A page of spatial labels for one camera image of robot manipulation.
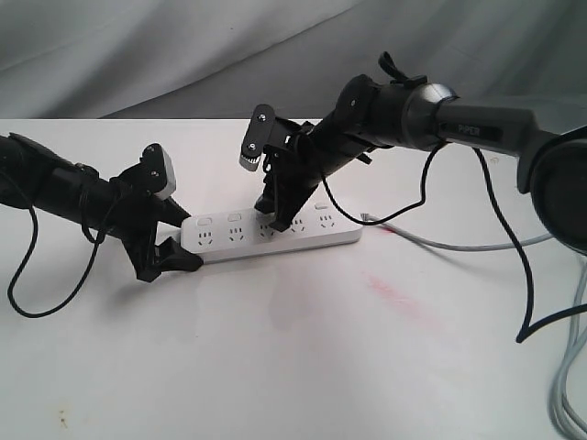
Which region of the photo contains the grey power cable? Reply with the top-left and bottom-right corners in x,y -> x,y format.
360,212 -> 587,440

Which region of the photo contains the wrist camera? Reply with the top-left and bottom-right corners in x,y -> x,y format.
238,104 -> 276,172
139,143 -> 177,201

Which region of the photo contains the grey backdrop cloth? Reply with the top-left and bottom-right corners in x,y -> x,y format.
1,1 -> 586,118

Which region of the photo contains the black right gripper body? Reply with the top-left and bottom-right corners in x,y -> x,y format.
263,117 -> 349,197

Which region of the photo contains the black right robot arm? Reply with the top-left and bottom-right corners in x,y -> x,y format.
239,53 -> 586,253

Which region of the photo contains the black camera cable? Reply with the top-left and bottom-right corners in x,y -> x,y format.
320,141 -> 587,344
6,181 -> 138,318

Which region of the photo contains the black right camera cable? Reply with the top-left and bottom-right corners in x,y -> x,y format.
320,141 -> 587,344

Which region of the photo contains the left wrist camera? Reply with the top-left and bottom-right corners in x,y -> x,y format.
139,143 -> 177,201

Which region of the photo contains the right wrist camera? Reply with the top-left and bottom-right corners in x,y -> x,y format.
238,104 -> 276,172

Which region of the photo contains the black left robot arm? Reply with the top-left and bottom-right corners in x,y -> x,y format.
1,133 -> 204,282

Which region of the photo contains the black left camera cable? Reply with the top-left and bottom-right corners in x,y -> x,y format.
6,181 -> 138,318

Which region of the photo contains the white five-outlet power strip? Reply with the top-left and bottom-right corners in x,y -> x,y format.
180,202 -> 362,264

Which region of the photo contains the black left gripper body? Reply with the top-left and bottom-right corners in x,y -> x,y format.
108,164 -> 161,281

